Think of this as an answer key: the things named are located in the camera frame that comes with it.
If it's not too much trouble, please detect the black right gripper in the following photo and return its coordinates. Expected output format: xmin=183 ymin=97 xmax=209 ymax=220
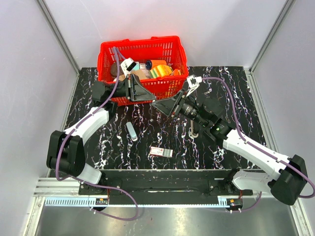
xmin=152 ymin=88 xmax=209 ymax=128

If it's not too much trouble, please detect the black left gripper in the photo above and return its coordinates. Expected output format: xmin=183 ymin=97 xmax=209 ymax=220
xmin=108 ymin=74 xmax=157 ymax=102

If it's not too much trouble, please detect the white silver staple remover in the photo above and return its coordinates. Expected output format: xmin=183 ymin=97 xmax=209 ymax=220
xmin=126 ymin=122 xmax=138 ymax=142

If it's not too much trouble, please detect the red white staple box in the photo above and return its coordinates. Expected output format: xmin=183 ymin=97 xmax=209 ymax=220
xmin=150 ymin=147 xmax=173 ymax=158

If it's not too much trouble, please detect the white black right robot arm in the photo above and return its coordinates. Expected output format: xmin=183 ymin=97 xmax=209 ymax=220
xmin=152 ymin=90 xmax=308 ymax=206

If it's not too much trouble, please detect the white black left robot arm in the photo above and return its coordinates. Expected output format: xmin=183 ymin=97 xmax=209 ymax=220
xmin=46 ymin=74 xmax=156 ymax=195

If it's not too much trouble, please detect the brown cardboard box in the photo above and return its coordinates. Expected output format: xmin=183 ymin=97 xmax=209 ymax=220
xmin=119 ymin=70 xmax=151 ymax=81

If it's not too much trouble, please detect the yellow green striped box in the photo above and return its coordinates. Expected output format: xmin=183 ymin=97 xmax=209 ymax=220
xmin=149 ymin=65 xmax=173 ymax=79

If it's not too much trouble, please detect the orange blue cylinder can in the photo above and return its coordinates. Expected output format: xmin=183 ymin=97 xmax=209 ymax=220
xmin=145 ymin=59 xmax=168 ymax=70

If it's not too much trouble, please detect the orange snack packet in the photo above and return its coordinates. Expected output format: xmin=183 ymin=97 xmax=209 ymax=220
xmin=170 ymin=69 xmax=181 ymax=76

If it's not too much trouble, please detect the brown round cookie pack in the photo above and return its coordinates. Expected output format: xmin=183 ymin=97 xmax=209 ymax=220
xmin=110 ymin=62 xmax=123 ymax=78

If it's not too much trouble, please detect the red plastic shopping basket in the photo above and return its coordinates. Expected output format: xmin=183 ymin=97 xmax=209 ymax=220
xmin=97 ymin=36 xmax=189 ymax=106

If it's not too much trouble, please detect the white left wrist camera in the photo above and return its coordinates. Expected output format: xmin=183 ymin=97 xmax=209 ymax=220
xmin=120 ymin=58 xmax=137 ymax=76

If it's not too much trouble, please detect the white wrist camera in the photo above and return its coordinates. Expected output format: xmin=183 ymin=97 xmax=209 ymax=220
xmin=120 ymin=58 xmax=137 ymax=76
xmin=187 ymin=75 xmax=203 ymax=96

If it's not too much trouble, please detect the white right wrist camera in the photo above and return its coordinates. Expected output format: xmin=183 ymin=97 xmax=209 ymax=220
xmin=187 ymin=75 xmax=203 ymax=96

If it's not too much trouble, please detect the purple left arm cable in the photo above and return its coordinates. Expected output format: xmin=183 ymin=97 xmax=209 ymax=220
xmin=54 ymin=46 xmax=128 ymax=182

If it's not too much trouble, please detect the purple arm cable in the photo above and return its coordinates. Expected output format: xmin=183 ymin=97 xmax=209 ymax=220
xmin=54 ymin=46 xmax=128 ymax=182
xmin=201 ymin=77 xmax=315 ymax=213

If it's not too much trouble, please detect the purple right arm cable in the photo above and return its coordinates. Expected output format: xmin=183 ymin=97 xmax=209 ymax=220
xmin=201 ymin=77 xmax=315 ymax=213

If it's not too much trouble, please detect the aluminium ruler rail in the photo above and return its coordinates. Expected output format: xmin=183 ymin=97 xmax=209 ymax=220
xmin=44 ymin=195 xmax=243 ymax=208

